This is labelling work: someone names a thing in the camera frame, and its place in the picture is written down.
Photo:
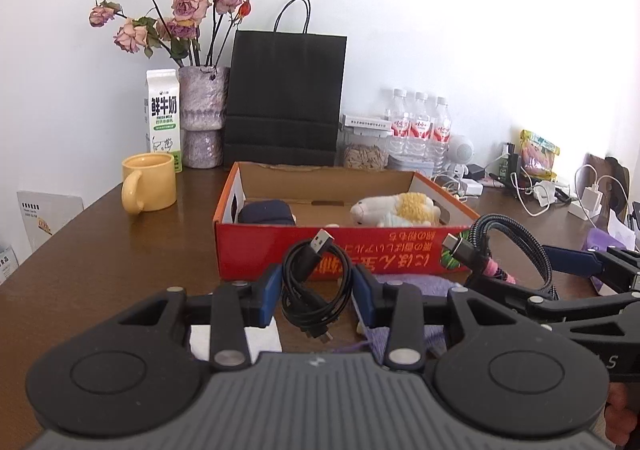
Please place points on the red cardboard box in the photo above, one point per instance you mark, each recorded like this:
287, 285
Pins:
321, 198

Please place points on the water bottle right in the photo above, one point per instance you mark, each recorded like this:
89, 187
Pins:
440, 136

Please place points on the water bottle left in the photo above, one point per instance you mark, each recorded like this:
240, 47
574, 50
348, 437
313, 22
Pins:
398, 117

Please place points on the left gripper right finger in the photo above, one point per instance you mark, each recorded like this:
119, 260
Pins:
390, 304

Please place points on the purple cloth pouch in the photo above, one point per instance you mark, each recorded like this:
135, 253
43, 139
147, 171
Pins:
400, 309

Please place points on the black paper bag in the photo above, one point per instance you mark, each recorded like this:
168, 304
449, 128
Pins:
284, 97

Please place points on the white diaper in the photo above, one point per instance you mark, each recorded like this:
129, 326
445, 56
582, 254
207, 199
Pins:
235, 342

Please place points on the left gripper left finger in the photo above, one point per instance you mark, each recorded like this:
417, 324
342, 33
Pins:
257, 303

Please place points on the milk carton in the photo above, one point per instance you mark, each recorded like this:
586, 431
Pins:
162, 114

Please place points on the decorated tin box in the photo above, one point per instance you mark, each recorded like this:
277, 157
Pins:
411, 163

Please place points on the white paper sign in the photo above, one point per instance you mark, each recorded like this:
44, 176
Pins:
44, 214

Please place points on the dried pink rose bouquet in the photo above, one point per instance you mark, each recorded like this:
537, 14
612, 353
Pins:
191, 32

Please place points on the purple ceramic vase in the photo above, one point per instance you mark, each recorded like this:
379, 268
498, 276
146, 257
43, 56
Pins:
203, 105

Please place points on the snack bag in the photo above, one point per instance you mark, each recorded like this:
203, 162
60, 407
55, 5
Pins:
538, 155

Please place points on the white flat box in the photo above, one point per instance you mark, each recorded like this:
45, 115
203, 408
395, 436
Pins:
366, 123

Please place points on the navy zip pouch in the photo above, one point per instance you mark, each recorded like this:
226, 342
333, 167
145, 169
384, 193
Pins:
271, 212

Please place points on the clear jar of seeds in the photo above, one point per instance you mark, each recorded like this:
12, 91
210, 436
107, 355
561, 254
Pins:
364, 149

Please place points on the white charger with cable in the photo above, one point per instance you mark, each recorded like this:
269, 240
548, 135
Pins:
588, 201

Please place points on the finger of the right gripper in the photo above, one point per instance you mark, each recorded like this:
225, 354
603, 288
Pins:
580, 263
505, 292

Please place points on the water bottle middle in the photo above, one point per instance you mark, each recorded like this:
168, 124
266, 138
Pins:
420, 125

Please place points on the yellow white plush toy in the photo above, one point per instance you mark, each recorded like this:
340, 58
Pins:
404, 210

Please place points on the purple tissue pack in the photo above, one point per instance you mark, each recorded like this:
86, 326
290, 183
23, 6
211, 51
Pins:
607, 244

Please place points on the water bottle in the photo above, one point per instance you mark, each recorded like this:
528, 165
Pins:
440, 136
398, 117
420, 125

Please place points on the yellow ceramic mug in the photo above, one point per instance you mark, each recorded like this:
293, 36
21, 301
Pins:
149, 182

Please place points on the person's hand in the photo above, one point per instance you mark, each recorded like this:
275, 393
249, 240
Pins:
620, 420

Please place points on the white robot speaker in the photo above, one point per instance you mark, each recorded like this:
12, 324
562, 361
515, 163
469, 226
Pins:
459, 156

